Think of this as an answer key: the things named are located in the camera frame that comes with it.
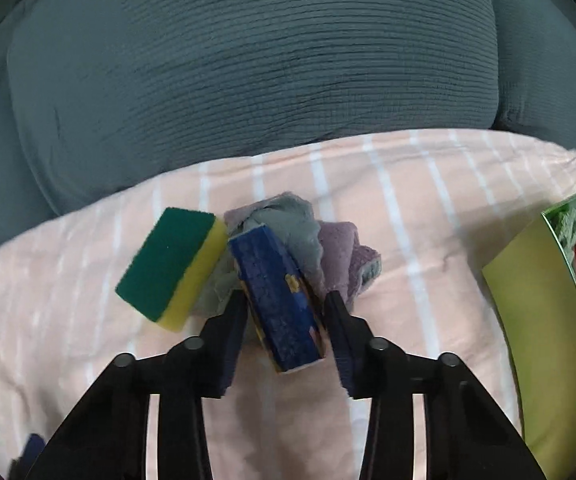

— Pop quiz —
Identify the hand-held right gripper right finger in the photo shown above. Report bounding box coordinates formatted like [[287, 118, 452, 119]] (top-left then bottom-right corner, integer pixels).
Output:
[[324, 291, 546, 480]]

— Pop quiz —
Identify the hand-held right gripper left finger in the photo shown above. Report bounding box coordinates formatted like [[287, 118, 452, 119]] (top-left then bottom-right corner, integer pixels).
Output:
[[25, 290, 247, 480]]

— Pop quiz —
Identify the dark blue box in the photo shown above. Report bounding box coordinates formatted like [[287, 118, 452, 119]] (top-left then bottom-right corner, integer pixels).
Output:
[[227, 225, 329, 375]]

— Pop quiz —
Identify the green cardboard box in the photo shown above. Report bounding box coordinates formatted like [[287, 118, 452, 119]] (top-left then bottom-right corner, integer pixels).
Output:
[[482, 182, 576, 476]]

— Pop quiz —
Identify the purple cloth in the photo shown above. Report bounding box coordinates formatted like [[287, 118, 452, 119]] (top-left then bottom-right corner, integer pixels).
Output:
[[224, 204, 383, 311]]

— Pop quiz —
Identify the green and yellow sponge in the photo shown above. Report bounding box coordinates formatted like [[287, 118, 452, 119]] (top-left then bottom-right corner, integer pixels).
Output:
[[115, 206, 229, 333]]

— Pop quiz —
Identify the grey cloth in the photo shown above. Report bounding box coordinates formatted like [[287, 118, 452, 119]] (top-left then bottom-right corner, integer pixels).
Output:
[[195, 192, 326, 321]]

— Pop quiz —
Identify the pink striped blanket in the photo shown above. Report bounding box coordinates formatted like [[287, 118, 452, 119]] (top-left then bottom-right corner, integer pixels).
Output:
[[0, 127, 576, 480]]

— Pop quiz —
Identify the dark blue object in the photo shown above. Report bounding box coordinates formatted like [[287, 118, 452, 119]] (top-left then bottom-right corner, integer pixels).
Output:
[[10, 432, 48, 480]]

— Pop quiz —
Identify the large teal ribbed cushion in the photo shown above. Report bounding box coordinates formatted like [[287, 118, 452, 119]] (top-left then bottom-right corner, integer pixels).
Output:
[[6, 0, 501, 218]]

